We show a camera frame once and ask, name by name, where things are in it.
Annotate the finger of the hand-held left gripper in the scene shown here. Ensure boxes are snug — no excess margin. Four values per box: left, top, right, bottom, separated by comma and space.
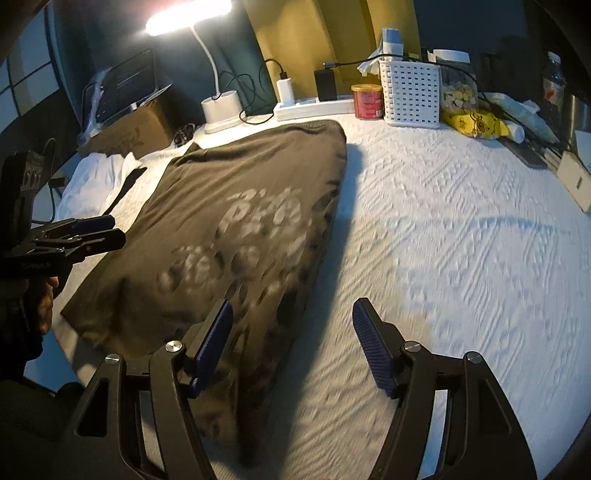
46, 229, 127, 261
34, 215, 116, 241

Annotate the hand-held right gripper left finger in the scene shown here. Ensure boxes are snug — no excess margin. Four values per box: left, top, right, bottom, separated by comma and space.
58, 298, 236, 480

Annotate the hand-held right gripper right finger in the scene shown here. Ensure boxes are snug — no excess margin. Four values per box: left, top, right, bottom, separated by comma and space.
352, 298, 539, 480

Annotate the brown t-shirt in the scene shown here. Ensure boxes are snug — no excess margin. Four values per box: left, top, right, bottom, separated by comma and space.
60, 119, 348, 467

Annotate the person's left forearm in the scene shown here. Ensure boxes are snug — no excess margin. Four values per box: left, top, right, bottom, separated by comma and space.
0, 279, 44, 374

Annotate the person's left hand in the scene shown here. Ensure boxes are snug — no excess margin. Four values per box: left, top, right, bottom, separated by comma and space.
32, 276, 60, 334

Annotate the white cloth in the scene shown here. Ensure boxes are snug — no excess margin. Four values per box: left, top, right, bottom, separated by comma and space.
60, 152, 148, 217

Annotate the clear plastic bag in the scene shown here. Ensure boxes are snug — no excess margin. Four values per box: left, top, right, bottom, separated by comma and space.
83, 69, 112, 137

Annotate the black tablet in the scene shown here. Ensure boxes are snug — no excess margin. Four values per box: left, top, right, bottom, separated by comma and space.
81, 48, 174, 130

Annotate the white desk lamp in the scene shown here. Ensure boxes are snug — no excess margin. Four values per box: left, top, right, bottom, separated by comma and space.
145, 0, 243, 134

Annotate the dark curtain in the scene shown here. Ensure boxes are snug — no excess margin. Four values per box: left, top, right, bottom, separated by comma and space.
46, 0, 278, 130

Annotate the white charger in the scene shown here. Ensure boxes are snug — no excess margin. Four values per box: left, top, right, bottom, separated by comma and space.
276, 71, 296, 104

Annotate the white power strip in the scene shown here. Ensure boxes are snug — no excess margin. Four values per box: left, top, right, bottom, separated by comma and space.
274, 95, 356, 121

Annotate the yellow snack bag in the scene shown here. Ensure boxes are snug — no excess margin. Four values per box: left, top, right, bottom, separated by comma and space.
441, 111, 511, 140

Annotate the red can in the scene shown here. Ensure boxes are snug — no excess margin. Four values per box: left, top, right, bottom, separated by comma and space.
351, 84, 384, 120

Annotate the grey phone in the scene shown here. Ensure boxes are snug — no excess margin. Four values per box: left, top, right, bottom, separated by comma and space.
503, 136, 561, 169

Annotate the white perforated basket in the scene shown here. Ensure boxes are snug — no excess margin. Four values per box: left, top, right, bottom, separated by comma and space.
379, 58, 441, 127

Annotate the white small box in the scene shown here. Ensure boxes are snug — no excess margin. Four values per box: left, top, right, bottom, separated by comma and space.
556, 150, 591, 210

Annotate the clear jar with white lid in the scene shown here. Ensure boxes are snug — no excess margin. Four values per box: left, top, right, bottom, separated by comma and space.
431, 48, 481, 116

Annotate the white patterned packet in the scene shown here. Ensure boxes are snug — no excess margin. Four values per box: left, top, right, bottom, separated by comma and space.
482, 92, 561, 144

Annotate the yellow curtain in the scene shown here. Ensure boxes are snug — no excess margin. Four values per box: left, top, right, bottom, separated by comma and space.
242, 0, 423, 100

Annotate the steel thermos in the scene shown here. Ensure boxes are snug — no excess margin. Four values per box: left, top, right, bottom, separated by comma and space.
568, 92, 591, 153

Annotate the clear water bottle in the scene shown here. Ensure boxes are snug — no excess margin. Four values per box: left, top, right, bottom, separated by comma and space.
542, 51, 568, 134

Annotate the black cable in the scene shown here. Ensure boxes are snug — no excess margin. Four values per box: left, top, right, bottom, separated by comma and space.
323, 51, 561, 153

